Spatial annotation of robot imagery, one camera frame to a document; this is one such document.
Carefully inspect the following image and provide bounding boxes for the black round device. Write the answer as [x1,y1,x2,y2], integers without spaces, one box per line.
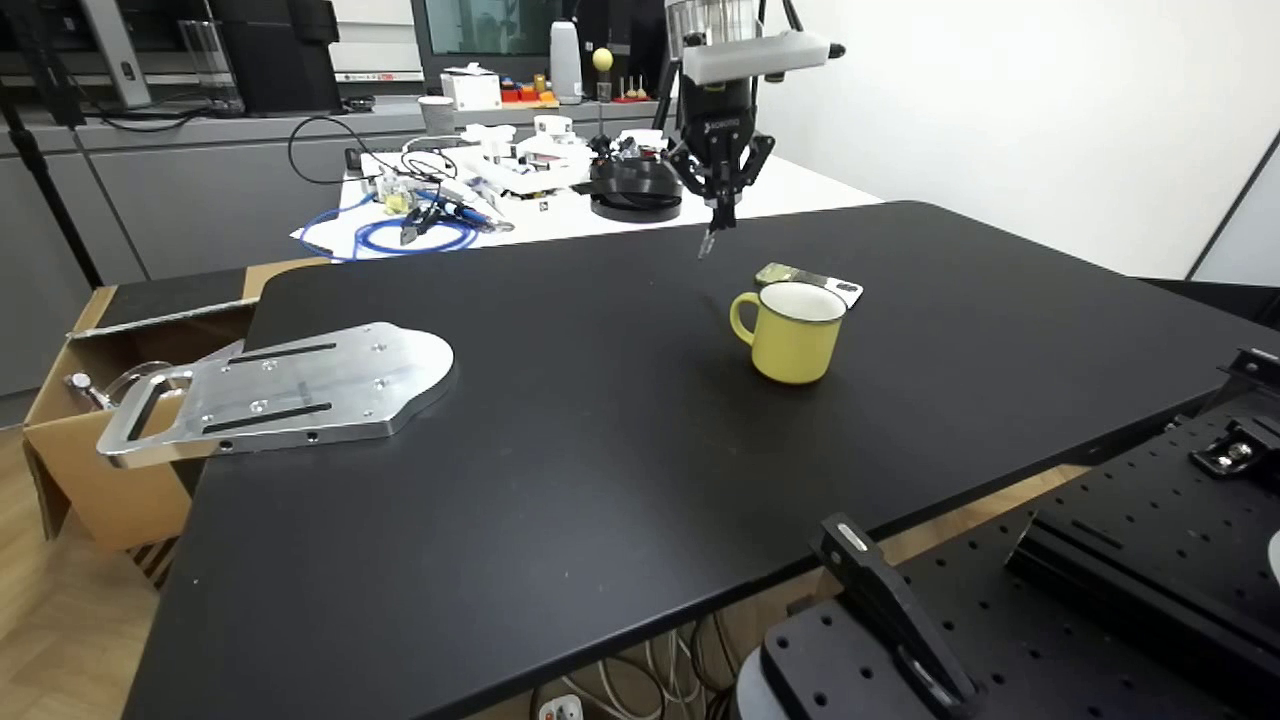
[587,140,679,223]

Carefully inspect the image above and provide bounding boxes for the black optical breadboard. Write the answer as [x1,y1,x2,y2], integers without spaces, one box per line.
[733,348,1280,720]

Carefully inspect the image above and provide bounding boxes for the white canister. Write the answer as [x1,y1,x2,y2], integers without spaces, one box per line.
[548,19,583,105]

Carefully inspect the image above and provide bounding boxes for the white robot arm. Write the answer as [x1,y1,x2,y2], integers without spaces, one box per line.
[662,0,777,232]

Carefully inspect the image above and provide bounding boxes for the white side table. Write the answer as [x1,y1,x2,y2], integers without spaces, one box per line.
[293,160,866,264]

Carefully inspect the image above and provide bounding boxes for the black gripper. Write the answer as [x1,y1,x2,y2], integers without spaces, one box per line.
[670,80,777,232]

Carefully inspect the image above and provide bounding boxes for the white electronics clutter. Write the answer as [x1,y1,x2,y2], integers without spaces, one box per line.
[361,112,591,222]

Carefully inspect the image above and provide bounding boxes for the computer monitor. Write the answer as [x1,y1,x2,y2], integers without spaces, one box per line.
[412,0,576,86]

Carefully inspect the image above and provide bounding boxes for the grey wrist camera bar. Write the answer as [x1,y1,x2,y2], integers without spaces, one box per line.
[679,31,840,86]

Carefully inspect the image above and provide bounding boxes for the cardboard box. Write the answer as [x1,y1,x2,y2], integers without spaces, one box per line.
[20,257,319,589]

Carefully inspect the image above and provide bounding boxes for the black light stand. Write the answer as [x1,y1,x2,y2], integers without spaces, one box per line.
[0,54,102,291]

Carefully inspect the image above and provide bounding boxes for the white rice cooker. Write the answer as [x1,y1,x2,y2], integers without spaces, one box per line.
[439,66,499,112]

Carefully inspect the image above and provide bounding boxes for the yellow enamel mug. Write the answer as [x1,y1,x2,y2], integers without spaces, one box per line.
[728,284,842,386]

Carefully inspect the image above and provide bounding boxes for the blue cable coil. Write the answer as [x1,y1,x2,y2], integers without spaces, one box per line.
[351,210,485,259]

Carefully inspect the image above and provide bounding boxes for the aluminium mounting plate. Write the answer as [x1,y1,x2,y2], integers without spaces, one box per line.
[95,322,455,467]

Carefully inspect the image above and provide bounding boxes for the black rail bracket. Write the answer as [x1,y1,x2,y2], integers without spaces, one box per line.
[1006,516,1280,711]

